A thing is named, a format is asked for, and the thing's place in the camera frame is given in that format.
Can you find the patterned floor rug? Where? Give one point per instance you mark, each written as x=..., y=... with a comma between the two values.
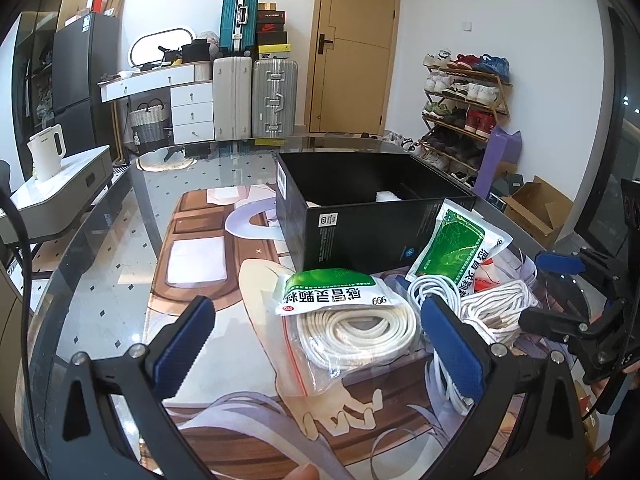
x=165, y=160

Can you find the black bag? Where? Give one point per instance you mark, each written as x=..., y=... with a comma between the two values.
x=196, y=51

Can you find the purple yoga mat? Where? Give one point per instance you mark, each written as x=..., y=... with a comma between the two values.
x=497, y=160

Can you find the white sneakers pile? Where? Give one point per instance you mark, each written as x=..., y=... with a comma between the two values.
x=405, y=142

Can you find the black cardboard box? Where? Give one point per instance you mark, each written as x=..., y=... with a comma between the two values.
x=360, y=230

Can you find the white crumpled plastic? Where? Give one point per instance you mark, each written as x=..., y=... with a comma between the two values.
x=388, y=195

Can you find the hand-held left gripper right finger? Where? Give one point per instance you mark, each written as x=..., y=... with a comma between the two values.
x=452, y=347

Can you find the woven basket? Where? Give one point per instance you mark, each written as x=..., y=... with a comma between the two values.
x=149, y=125

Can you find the dark green box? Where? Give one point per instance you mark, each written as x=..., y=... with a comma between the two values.
x=507, y=190

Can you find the dark glass cabinet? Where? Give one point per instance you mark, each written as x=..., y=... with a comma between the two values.
x=35, y=85

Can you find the white side cabinet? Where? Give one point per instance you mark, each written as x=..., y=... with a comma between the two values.
x=60, y=195

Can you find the printed cartoon table mat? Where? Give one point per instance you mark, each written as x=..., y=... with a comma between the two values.
x=210, y=260

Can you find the green white medicine packet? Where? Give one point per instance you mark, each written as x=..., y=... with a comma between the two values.
x=330, y=287
x=455, y=240

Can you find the brown shoe box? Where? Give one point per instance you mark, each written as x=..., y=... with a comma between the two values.
x=269, y=6

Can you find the oval mirror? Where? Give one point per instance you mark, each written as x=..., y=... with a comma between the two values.
x=160, y=47

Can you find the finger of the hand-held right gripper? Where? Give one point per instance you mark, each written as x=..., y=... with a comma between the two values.
x=552, y=322
x=557, y=263

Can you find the black red shoe box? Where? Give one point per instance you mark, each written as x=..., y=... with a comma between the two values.
x=271, y=21

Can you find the wooden shoe rack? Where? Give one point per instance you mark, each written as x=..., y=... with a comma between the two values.
x=500, y=82

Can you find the person's right hand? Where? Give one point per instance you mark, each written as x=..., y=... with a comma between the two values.
x=633, y=366

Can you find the white electric kettle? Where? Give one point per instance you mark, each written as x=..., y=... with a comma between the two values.
x=47, y=152

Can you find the wooden door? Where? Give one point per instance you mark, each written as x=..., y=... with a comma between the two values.
x=350, y=60

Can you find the yellow black shoe box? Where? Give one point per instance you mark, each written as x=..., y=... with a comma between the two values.
x=273, y=52

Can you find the red paper bag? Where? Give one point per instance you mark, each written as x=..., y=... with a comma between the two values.
x=99, y=0

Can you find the white suitcase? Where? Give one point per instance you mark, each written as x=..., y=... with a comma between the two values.
x=232, y=100

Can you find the teal suitcase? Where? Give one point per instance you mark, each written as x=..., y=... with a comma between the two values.
x=237, y=20

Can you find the black refrigerator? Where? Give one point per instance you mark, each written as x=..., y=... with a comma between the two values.
x=85, y=75

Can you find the brown cardboard box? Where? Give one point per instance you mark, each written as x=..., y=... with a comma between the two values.
x=540, y=210

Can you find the white ribbed container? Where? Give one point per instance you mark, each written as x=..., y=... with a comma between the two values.
x=202, y=71

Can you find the white vanity desk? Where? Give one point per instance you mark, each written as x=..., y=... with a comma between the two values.
x=190, y=105

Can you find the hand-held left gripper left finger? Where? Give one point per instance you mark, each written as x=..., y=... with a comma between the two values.
x=182, y=345

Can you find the silver suitcase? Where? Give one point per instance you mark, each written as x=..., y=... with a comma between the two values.
x=275, y=100

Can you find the person's left hand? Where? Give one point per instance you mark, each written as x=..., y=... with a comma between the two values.
x=300, y=473

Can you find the red white glue packet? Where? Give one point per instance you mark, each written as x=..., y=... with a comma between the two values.
x=485, y=275

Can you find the rows of assorted shoes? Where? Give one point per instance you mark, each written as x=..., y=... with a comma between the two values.
x=465, y=90

